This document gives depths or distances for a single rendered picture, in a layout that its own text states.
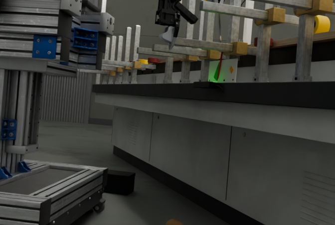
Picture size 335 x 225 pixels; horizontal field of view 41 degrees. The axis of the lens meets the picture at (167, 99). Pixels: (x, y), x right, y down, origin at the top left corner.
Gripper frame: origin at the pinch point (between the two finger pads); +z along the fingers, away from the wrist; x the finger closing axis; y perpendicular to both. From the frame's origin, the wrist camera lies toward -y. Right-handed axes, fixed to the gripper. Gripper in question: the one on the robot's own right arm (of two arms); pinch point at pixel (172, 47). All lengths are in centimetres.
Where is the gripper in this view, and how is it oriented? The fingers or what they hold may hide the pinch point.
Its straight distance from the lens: 181.9
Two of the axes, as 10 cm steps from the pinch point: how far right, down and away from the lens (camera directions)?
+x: 3.5, 0.3, -9.4
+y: -9.3, -1.0, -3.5
